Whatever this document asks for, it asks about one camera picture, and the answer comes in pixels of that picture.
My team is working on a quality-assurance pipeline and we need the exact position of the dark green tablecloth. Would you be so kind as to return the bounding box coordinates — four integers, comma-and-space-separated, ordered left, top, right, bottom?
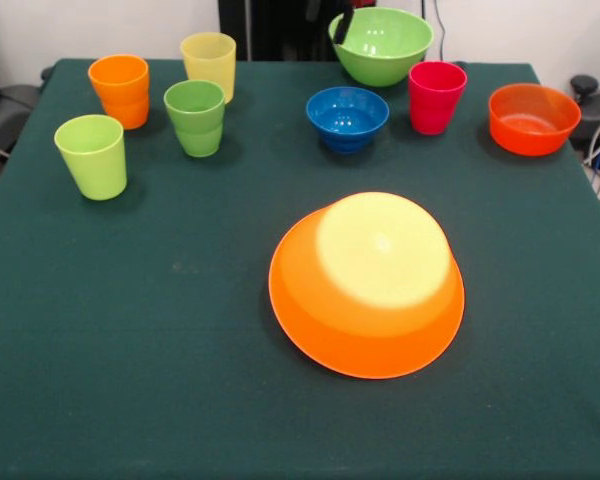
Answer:
0, 58, 600, 480

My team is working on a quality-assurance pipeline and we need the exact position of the small red-orange bowl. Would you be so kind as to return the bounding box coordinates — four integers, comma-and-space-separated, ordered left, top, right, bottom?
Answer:
487, 82, 583, 158

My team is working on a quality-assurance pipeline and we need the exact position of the large light green bowl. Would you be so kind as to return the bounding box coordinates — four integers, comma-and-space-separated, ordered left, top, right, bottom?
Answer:
328, 6, 435, 88

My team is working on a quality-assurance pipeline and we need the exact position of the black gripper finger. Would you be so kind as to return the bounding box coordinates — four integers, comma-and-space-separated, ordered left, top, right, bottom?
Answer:
332, 4, 356, 46

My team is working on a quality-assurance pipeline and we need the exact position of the orange cup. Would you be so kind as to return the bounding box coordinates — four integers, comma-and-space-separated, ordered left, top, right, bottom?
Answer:
87, 54, 151, 131

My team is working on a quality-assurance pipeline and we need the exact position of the red cup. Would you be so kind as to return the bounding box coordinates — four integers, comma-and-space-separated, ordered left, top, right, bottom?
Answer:
407, 60, 469, 137

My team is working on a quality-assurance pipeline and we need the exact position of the large orange bowl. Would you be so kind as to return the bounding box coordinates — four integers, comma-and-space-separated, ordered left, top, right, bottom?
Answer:
268, 191, 466, 380

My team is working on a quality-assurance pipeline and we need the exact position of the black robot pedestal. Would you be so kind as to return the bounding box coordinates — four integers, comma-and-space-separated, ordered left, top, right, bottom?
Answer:
218, 0, 376, 62

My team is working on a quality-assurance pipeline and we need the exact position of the lime green cup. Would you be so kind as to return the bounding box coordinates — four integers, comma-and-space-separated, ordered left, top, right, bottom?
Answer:
53, 113, 129, 202

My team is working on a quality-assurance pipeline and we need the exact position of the yellow cup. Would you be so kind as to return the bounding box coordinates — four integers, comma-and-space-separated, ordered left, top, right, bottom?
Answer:
179, 31, 238, 105

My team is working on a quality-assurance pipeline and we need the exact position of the black hanging cable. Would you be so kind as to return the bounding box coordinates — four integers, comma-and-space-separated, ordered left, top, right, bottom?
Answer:
414, 0, 449, 66

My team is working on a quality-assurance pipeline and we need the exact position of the blue bowl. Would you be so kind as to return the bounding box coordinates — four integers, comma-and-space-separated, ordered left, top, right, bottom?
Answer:
305, 86, 390, 154

